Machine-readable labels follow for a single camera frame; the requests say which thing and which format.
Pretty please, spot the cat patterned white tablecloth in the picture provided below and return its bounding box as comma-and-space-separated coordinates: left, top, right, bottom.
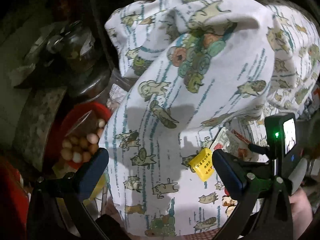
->
99, 0, 319, 237

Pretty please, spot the glass jar with lid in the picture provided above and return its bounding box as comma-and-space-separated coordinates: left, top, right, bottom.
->
46, 21, 110, 101

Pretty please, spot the chicken wing snack packet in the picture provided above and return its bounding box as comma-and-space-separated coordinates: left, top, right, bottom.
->
209, 127, 252, 161

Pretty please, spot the yellow sauce packet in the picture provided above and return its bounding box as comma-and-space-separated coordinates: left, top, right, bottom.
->
189, 147, 214, 182

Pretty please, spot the white red paper bag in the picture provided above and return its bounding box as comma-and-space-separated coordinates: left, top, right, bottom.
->
230, 121, 267, 147

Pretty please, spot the person's right hand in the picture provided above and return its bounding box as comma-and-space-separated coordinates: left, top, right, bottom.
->
289, 187, 313, 239

